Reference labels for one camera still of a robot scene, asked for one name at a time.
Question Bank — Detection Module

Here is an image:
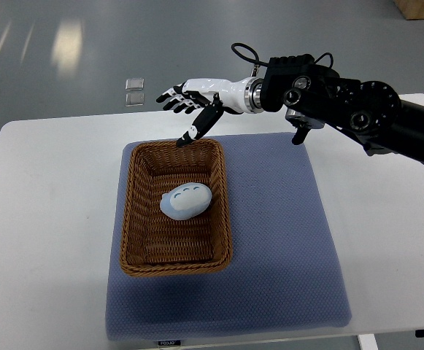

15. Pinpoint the brown wicker basket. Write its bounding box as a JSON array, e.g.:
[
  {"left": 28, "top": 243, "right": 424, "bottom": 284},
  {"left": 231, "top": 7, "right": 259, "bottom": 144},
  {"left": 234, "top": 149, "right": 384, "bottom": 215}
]
[{"left": 120, "top": 139, "right": 233, "bottom": 277}]

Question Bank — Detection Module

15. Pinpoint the white table leg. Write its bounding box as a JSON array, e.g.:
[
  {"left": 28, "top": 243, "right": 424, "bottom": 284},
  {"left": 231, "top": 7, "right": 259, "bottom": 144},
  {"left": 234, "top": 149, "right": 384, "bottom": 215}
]
[{"left": 358, "top": 334, "right": 379, "bottom": 350}]

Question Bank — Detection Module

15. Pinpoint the blue and white plush toy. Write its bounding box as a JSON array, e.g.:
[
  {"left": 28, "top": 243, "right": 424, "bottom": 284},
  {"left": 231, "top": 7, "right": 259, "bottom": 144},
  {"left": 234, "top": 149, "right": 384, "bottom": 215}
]
[{"left": 160, "top": 182, "right": 212, "bottom": 221}]

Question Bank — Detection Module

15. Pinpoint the cardboard box corner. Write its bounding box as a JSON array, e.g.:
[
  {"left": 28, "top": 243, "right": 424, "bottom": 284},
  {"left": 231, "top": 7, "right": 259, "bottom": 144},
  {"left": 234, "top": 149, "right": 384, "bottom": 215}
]
[{"left": 393, "top": 0, "right": 424, "bottom": 20}]

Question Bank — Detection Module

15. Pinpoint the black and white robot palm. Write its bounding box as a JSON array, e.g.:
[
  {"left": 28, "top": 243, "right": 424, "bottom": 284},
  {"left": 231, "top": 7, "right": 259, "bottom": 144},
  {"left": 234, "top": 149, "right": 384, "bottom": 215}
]
[{"left": 156, "top": 77, "right": 263, "bottom": 147}]

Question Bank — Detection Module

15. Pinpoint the blue textured cushion mat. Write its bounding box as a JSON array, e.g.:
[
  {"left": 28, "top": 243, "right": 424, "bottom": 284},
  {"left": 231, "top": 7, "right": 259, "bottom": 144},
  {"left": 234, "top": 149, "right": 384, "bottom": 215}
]
[{"left": 105, "top": 133, "right": 351, "bottom": 341}]

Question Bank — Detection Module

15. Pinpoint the upper metal floor plate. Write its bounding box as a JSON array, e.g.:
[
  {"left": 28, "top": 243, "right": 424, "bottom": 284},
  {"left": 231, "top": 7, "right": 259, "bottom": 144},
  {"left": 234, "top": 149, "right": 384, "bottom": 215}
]
[{"left": 125, "top": 77, "right": 144, "bottom": 91}]

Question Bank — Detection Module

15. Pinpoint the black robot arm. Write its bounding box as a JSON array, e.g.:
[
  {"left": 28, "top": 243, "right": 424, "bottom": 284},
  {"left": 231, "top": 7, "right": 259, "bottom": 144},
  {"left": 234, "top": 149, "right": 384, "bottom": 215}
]
[{"left": 156, "top": 54, "right": 424, "bottom": 164}]

